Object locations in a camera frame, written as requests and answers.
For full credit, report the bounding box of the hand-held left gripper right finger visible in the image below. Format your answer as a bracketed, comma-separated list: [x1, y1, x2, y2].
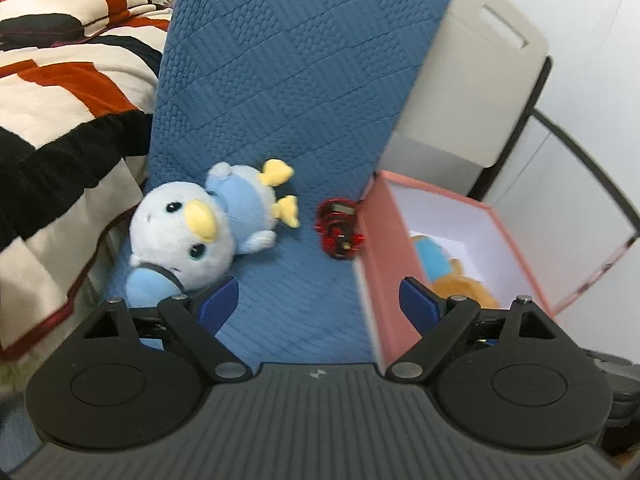
[385, 276, 557, 382]

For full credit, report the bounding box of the orange and blue plush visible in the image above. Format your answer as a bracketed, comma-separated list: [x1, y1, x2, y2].
[410, 232, 502, 311]

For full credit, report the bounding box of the red and black toy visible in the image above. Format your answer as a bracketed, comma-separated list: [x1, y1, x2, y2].
[314, 198, 366, 262]

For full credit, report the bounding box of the striped red black white blanket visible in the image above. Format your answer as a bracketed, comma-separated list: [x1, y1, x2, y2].
[0, 0, 174, 362]

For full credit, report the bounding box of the black curved frame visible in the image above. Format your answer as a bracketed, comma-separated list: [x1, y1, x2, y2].
[529, 107, 640, 242]

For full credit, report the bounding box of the pink cardboard box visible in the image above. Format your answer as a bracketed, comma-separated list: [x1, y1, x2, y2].
[352, 170, 640, 372]

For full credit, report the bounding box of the beige plastic chair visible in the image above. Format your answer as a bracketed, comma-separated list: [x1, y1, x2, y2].
[392, 0, 554, 202]

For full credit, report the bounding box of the light blue penguin plush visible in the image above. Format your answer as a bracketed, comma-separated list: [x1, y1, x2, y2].
[124, 159, 302, 311]

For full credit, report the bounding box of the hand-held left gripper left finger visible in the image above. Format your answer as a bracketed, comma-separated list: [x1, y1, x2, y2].
[82, 275, 254, 384]

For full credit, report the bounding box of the blue quilted mat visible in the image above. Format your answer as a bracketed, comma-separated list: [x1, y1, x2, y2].
[107, 0, 461, 367]

